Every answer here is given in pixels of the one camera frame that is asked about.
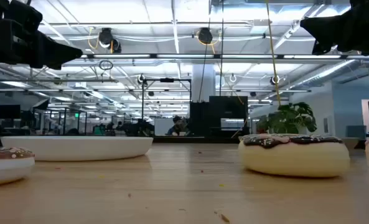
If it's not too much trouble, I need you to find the person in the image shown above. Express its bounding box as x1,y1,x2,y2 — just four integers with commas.
166,114,190,137

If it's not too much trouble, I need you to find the small chocolate iced donut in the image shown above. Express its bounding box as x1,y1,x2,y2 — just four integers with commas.
0,146,36,187

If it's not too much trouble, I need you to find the black ceiling cord reel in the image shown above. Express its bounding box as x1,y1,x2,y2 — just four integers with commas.
96,27,123,54
195,27,215,46

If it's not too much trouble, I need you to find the long ceiling light bar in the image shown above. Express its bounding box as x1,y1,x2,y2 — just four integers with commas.
80,53,369,60
0,88,312,93

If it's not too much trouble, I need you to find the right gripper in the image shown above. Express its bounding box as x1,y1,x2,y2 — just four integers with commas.
300,0,369,56

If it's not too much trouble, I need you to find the yellow hanging cable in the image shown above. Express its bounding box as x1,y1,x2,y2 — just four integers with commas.
264,0,282,107

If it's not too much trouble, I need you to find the large chocolate iced donut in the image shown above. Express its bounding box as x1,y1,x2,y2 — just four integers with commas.
237,133,351,179

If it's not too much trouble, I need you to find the black aluminium table frame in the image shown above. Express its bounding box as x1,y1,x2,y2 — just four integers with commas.
0,135,241,147

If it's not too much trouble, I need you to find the black metal stand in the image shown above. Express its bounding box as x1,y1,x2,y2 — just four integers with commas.
141,77,192,138

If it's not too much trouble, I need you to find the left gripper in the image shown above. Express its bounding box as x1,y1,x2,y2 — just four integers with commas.
0,1,83,70

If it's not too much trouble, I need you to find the white round plate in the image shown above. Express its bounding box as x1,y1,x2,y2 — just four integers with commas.
0,135,154,162

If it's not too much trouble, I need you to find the black hanging cable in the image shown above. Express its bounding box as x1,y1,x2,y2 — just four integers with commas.
218,0,225,98

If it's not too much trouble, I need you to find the green potted plant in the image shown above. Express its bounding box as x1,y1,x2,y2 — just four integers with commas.
255,101,318,135

